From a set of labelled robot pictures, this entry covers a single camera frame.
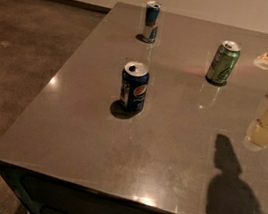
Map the blue pepsi can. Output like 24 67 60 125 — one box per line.
120 61 150 113

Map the slim blue silver can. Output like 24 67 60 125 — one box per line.
142 0 161 44

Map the green soda can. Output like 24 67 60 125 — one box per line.
205 40 242 86

